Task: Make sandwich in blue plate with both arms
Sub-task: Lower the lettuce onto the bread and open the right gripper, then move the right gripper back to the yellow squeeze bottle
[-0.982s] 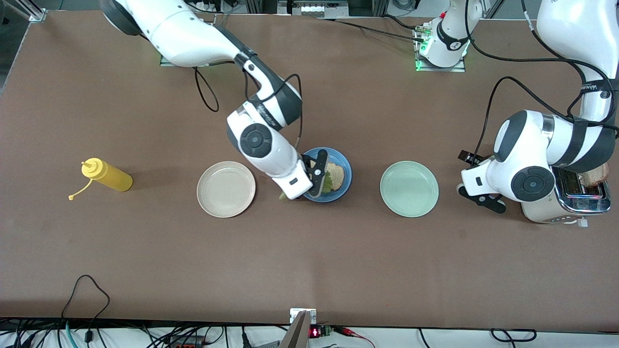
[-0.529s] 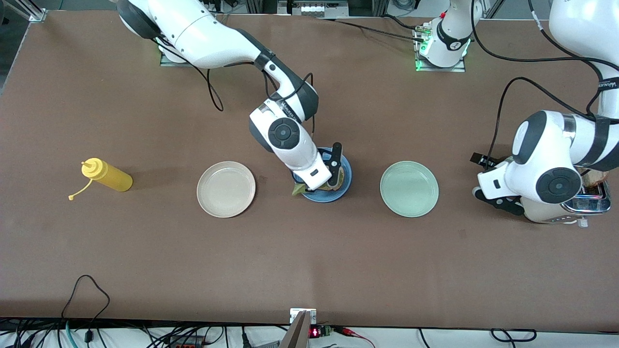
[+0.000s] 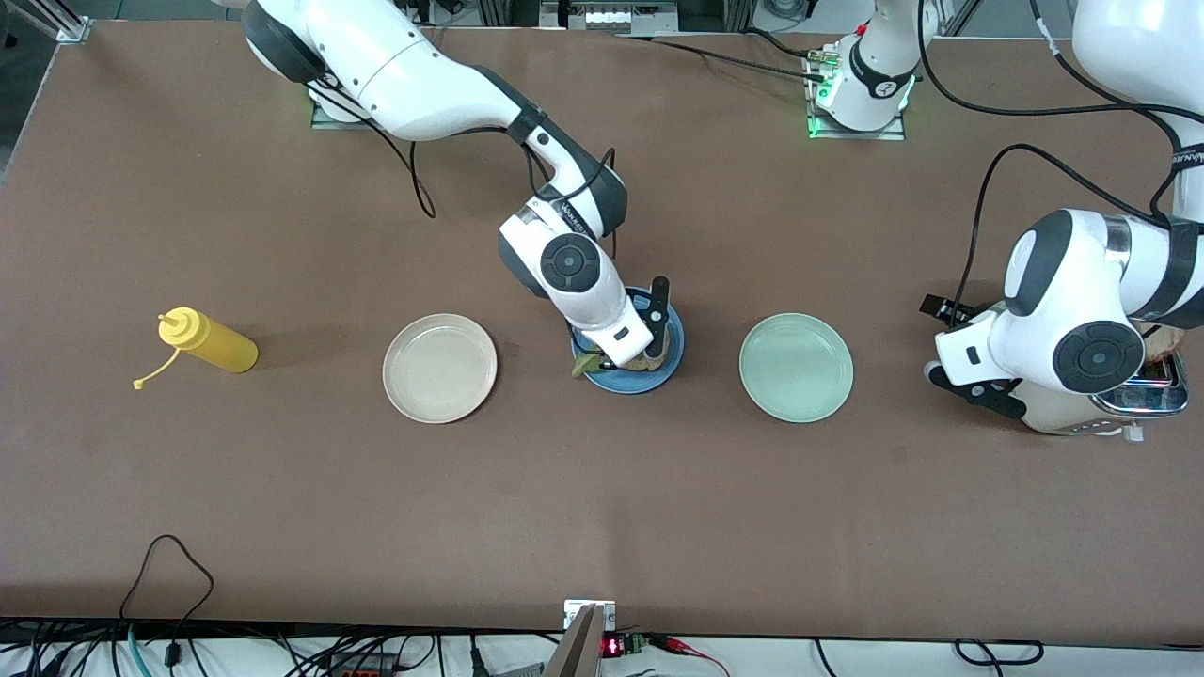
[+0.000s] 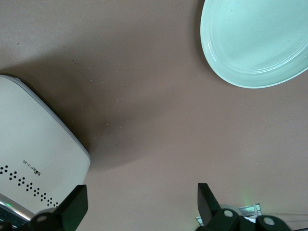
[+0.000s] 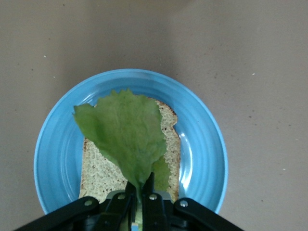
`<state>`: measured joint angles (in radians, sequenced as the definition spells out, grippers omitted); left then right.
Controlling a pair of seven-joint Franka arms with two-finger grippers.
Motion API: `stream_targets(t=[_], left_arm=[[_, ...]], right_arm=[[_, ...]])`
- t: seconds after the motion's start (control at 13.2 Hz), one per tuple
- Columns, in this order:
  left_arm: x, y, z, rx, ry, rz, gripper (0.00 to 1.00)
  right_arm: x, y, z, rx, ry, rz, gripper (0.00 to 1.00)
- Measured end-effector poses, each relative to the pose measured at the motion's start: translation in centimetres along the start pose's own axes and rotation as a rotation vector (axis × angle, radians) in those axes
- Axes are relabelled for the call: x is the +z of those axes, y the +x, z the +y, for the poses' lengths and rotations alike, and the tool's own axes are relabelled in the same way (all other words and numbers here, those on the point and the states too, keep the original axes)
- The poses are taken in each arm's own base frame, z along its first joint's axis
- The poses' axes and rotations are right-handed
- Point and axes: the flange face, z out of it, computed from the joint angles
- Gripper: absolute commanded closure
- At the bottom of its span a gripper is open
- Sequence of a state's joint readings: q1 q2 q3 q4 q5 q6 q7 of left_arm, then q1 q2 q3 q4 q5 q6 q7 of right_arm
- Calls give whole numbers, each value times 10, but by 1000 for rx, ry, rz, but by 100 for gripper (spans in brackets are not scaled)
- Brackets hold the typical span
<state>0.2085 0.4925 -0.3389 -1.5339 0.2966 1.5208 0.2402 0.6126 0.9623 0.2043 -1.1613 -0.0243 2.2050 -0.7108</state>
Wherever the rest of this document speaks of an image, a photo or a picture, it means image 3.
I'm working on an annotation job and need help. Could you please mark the white bread slice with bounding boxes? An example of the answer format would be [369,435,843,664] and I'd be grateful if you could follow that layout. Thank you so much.
[1141,324,1188,363]
[628,324,676,372]

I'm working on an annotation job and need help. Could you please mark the yellow squeeze bottle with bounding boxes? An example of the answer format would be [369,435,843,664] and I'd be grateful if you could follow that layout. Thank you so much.
[133,307,260,390]

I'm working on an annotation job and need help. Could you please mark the blue plate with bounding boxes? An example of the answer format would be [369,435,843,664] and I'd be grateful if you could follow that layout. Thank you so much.
[570,287,686,396]

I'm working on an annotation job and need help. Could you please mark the pale green plate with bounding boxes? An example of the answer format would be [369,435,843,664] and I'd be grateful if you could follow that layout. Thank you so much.
[738,312,855,424]

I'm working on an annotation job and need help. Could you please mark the beige plate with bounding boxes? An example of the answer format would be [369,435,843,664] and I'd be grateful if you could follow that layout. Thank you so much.
[382,313,499,425]

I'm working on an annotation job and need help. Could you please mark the cream and chrome toaster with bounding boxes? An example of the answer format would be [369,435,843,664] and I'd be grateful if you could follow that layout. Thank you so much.
[1021,324,1191,443]

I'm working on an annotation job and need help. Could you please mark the grey controller box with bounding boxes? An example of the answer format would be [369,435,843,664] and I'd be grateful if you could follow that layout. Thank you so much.
[541,0,680,34]

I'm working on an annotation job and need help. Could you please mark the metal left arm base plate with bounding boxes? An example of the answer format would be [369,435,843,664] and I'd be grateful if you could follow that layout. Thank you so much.
[807,52,909,142]

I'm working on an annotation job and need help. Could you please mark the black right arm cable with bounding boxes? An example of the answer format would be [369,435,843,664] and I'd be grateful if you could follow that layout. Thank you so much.
[310,80,622,264]

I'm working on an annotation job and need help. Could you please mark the black cable to arm base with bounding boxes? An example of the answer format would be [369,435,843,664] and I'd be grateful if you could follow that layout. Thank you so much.
[621,33,829,81]

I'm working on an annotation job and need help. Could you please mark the grey metal camera bracket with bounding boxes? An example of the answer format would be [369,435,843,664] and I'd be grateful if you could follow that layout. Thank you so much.
[544,599,617,677]

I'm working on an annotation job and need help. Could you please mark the black coiled cable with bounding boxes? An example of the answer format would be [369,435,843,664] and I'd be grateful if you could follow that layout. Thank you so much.
[954,639,1045,667]

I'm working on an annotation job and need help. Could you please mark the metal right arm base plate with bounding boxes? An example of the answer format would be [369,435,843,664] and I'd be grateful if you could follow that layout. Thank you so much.
[310,89,377,131]

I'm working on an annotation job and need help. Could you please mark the thin black looped cable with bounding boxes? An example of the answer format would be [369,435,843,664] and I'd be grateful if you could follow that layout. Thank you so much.
[119,534,215,623]

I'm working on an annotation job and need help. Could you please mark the aluminium frame profile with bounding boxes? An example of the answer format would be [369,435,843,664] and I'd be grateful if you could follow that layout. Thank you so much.
[28,0,92,44]

